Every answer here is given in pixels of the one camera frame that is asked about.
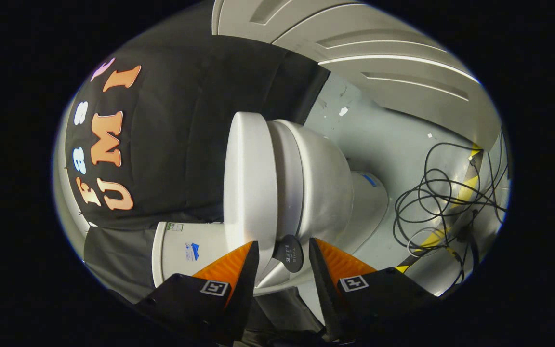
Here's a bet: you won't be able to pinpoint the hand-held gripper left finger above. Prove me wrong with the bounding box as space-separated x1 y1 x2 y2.
135 241 260 347

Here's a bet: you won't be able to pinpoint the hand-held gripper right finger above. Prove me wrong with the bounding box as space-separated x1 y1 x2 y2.
308 237 441 343

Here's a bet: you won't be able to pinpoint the white toilet lid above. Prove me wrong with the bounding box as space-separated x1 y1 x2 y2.
223 112 304 274

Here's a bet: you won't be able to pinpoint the white ceramic toilet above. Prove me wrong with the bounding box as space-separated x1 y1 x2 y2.
151 118 389 295

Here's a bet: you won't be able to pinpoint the black backdrop cloth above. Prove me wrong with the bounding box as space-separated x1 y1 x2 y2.
64 35 331 305

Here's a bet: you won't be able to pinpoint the yellow black floor tape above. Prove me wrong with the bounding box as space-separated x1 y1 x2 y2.
396 143 484 273

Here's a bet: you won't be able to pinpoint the white drawer cabinet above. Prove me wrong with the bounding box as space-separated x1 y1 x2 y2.
212 0 502 150

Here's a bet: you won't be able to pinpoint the black floor cables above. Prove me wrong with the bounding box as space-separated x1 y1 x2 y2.
393 142 509 285

